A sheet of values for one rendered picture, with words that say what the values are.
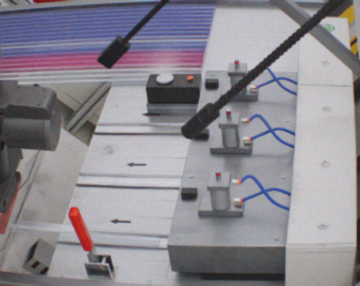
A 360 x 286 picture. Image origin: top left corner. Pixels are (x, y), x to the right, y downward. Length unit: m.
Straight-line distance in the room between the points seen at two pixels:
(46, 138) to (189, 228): 0.19
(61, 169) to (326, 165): 0.79
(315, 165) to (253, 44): 0.41
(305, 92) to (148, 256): 0.30
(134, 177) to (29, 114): 0.25
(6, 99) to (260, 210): 0.31
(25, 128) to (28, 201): 0.66
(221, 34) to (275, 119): 0.33
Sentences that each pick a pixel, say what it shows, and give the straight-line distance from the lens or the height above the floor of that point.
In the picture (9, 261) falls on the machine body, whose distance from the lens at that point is 1.44.
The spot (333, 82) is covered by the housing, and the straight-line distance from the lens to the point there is 1.10.
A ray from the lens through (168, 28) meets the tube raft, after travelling 1.37.
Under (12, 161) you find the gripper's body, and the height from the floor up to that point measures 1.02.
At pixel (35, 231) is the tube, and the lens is 1.03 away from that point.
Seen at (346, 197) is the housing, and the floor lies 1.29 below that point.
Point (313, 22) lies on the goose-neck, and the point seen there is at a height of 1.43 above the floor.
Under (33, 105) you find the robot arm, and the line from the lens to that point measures 0.88.
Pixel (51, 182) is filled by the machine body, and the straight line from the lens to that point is 1.60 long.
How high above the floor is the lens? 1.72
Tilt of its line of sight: 35 degrees down
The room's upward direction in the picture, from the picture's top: 49 degrees clockwise
